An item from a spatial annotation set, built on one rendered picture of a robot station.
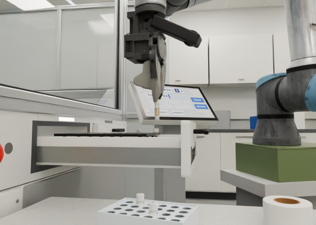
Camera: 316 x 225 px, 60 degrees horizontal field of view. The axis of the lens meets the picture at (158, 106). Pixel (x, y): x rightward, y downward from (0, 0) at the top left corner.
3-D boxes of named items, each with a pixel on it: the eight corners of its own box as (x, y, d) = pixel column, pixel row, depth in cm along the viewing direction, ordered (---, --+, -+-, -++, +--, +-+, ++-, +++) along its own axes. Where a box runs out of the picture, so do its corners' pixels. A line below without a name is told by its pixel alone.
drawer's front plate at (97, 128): (124, 150, 117) (124, 124, 118) (97, 157, 89) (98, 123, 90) (120, 150, 117) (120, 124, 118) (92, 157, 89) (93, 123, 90)
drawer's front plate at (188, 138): (196, 160, 81) (195, 123, 81) (190, 178, 52) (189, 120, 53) (190, 160, 81) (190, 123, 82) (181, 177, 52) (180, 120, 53)
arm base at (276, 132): (282, 142, 101) (281, 115, 102) (312, 145, 86) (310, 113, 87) (244, 142, 99) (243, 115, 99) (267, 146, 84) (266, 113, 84)
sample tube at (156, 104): (153, 119, 61) (153, 99, 61) (154, 119, 62) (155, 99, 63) (159, 119, 61) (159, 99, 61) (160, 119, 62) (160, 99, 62)
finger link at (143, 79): (135, 102, 63) (136, 63, 64) (161, 102, 61) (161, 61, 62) (130, 101, 60) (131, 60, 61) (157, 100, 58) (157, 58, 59)
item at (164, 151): (189, 156, 79) (189, 134, 80) (181, 168, 54) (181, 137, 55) (62, 153, 86) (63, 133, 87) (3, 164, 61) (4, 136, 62)
